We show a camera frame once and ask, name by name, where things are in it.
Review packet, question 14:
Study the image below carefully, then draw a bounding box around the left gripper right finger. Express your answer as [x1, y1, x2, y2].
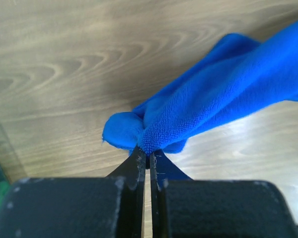
[149, 150, 298, 238]

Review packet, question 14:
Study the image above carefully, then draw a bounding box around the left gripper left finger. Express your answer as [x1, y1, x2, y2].
[0, 148, 146, 238]

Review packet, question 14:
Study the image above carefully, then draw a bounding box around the blue towel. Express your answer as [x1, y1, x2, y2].
[102, 21, 298, 154]

